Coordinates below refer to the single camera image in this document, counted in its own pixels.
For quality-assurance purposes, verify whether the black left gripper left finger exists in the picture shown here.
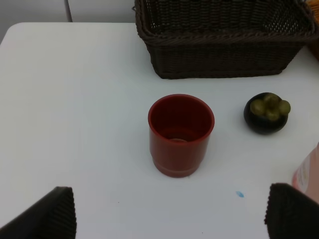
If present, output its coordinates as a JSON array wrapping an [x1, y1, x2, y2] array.
[[0, 187, 77, 239]]

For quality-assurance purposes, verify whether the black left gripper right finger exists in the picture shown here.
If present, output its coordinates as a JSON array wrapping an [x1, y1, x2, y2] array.
[[264, 183, 319, 239]]

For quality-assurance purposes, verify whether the pink bottle white cap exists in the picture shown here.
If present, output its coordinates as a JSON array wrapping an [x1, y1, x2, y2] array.
[[292, 144, 319, 203]]

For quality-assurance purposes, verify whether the dark purple mangosteen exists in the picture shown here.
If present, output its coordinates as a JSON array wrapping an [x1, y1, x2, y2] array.
[[244, 92, 291, 135]]

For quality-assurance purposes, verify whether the red plastic cup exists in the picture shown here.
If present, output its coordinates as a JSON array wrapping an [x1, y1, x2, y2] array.
[[148, 94, 215, 178]]

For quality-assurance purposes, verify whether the orange wicker basket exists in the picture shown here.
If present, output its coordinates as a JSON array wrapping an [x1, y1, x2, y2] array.
[[305, 0, 319, 60]]

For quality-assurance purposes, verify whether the dark brown wicker basket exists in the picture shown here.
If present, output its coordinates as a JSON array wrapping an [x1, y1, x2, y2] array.
[[134, 0, 319, 79]]

